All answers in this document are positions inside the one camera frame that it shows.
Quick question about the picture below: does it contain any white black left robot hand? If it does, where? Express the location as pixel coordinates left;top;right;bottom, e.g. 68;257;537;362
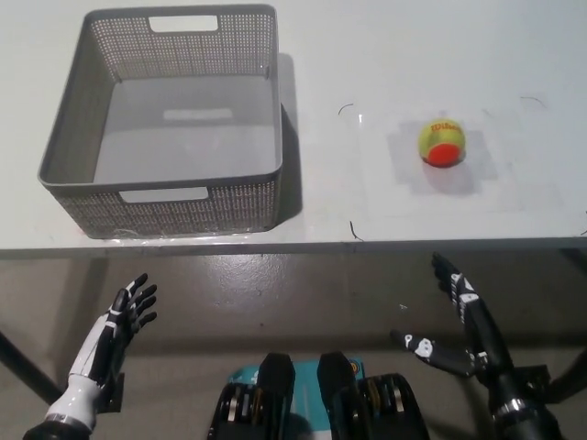
44;273;160;426

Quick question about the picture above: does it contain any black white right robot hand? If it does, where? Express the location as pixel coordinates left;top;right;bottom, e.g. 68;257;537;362
389;252;525;407

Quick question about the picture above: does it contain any yellow orange tennis ball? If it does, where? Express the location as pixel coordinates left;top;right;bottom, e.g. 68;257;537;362
416;118;466;166

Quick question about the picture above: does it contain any black metal table leg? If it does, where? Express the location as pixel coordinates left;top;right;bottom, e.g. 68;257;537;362
0;314;64;407
548;336;587;403

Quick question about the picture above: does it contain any grey perforated plastic basket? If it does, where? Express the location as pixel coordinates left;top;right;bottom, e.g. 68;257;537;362
37;4;283;240

